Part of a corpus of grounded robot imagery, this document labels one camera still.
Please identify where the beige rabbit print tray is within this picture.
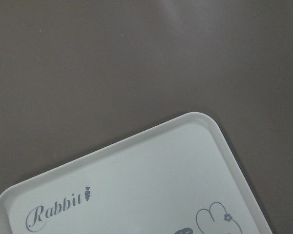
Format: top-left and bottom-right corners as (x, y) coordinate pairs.
(0, 112), (272, 234)

